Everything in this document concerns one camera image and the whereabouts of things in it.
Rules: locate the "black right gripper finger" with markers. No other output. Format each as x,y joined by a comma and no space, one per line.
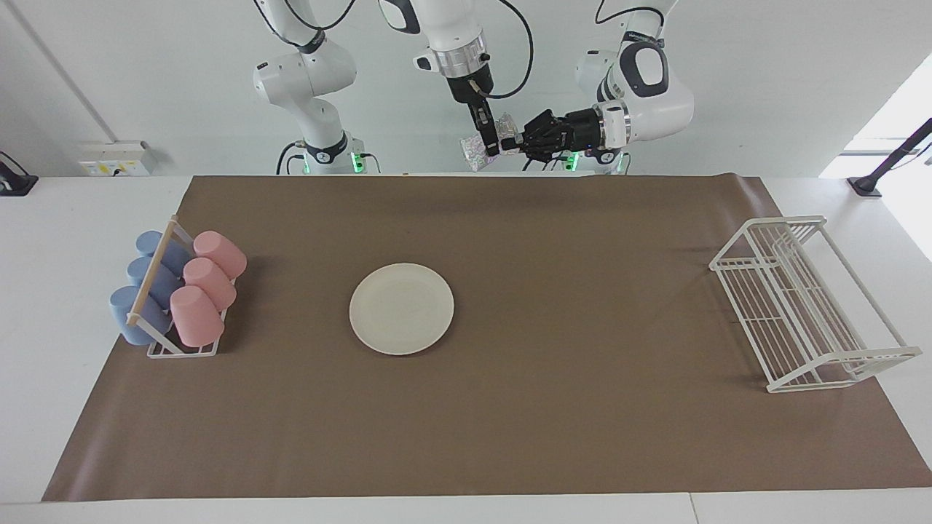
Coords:
496,138
485,138

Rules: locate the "cream round plate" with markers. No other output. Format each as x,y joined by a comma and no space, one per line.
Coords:
400,309

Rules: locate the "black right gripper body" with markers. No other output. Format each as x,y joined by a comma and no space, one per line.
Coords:
466,91

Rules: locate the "brown table mat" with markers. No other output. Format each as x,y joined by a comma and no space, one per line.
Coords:
546,422

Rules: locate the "white wall socket box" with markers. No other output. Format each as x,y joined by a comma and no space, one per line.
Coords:
116,156

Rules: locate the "white cup rack wooden bar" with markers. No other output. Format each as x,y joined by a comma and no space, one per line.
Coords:
151,280

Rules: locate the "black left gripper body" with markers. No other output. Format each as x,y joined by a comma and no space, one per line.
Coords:
561,135

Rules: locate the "pink plastic cup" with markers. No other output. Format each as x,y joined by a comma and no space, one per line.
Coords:
211,284
222,253
196,318

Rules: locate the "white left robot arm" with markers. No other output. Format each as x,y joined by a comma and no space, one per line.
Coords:
648,87

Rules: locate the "blue plastic cup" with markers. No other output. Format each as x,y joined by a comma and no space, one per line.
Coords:
149,242
142,271
124,313

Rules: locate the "black desk clamp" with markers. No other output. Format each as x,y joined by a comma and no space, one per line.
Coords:
14,182

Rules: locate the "silver foil packet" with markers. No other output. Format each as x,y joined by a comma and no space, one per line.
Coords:
473,154

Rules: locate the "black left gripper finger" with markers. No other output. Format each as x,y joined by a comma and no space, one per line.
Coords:
511,141
514,150

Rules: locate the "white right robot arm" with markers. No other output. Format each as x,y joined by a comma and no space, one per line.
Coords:
313,73

